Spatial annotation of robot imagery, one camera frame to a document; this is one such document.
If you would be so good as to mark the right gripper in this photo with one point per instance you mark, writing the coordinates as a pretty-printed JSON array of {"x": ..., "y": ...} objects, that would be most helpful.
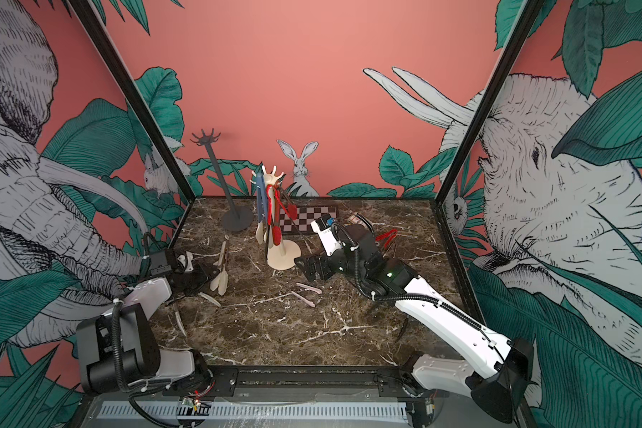
[{"x": 323, "y": 260}]

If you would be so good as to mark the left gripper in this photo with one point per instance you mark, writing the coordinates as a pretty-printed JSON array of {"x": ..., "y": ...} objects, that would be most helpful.
[{"x": 203, "y": 274}]

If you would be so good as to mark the pink steel tongs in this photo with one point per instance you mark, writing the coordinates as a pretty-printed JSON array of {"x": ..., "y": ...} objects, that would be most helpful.
[{"x": 303, "y": 291}]

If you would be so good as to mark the cream utensil rack stand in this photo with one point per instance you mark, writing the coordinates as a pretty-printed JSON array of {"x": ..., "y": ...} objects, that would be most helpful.
[{"x": 280, "y": 257}]

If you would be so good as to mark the dark grey utensil rack stand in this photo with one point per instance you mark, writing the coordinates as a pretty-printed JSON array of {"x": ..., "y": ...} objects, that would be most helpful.
[{"x": 238, "y": 218}]

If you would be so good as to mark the red handled steel tongs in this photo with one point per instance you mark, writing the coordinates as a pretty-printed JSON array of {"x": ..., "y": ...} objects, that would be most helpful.
[{"x": 271, "y": 197}]

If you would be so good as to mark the red looped steel tongs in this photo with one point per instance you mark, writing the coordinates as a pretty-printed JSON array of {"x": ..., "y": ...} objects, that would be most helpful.
[{"x": 384, "y": 241}]

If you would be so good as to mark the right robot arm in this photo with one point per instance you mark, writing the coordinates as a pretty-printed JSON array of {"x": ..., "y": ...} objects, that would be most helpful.
[{"x": 495, "y": 371}]

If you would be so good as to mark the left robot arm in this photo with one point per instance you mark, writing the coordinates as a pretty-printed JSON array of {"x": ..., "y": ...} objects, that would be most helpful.
[{"x": 118, "y": 352}]

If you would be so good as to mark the black tongs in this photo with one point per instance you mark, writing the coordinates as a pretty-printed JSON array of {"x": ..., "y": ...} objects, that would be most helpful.
[{"x": 402, "y": 330}]

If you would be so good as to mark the playing card box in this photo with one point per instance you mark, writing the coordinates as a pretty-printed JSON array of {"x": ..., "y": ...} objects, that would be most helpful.
[{"x": 355, "y": 219}]

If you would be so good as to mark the chessboard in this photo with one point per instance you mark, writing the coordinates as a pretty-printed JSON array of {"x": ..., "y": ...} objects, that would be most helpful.
[{"x": 306, "y": 216}]

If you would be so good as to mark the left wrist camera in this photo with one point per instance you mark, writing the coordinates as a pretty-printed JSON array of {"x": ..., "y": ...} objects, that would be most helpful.
[{"x": 186, "y": 261}]

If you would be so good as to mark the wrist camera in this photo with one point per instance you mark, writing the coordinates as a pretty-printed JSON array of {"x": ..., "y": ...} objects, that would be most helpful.
[
  {"x": 186, "y": 261},
  {"x": 323, "y": 227}
]

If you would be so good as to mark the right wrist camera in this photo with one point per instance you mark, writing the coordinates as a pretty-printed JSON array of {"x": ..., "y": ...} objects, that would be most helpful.
[{"x": 323, "y": 227}]

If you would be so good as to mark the white slotted cable duct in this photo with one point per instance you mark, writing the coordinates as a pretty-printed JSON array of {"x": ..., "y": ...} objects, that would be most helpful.
[{"x": 173, "y": 412}]

